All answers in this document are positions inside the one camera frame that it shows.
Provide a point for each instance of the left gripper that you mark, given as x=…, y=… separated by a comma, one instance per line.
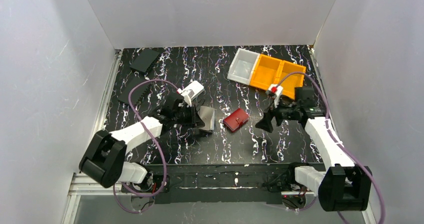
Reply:
x=193, y=115

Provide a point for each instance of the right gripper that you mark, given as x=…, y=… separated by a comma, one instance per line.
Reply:
x=277, y=112

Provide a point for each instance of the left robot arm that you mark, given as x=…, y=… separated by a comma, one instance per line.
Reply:
x=104, y=159

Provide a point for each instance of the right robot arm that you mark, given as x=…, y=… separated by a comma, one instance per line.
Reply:
x=345, y=186

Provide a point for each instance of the red card holder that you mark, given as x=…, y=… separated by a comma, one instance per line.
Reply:
x=236, y=120

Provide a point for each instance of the white box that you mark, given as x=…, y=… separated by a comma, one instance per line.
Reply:
x=194, y=89

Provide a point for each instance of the orange plastic bin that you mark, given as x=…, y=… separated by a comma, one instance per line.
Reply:
x=292, y=81
x=267, y=71

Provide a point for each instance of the white plastic bin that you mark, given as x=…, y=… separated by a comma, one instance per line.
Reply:
x=242, y=66

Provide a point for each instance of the black base bar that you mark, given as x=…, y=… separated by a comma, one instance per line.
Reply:
x=228, y=183

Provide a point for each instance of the black ridged block far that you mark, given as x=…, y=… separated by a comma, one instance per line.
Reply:
x=144, y=61

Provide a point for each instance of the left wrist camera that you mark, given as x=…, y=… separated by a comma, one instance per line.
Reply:
x=187, y=95

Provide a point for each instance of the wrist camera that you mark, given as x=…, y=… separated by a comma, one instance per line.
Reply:
x=275, y=91
x=187, y=95

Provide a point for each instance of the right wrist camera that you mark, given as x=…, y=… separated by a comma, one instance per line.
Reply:
x=275, y=91

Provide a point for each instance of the aluminium frame rail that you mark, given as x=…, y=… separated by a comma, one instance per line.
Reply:
x=73, y=197

